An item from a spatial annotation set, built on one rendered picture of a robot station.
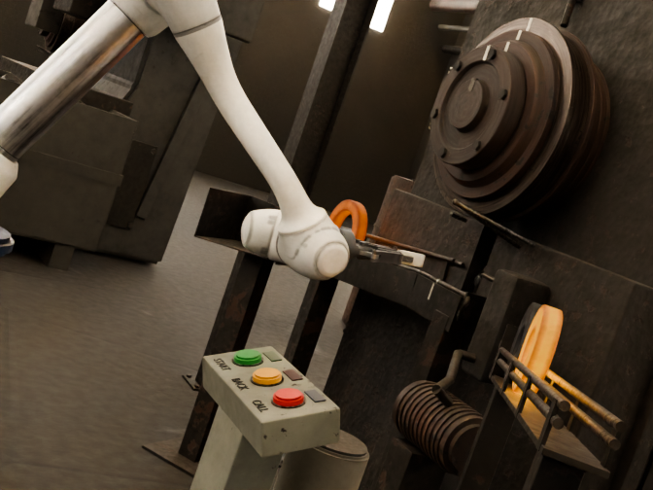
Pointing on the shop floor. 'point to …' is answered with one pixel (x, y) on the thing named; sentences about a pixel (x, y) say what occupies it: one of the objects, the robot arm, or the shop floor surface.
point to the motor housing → (428, 439)
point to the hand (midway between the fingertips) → (409, 258)
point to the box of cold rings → (67, 180)
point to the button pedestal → (257, 424)
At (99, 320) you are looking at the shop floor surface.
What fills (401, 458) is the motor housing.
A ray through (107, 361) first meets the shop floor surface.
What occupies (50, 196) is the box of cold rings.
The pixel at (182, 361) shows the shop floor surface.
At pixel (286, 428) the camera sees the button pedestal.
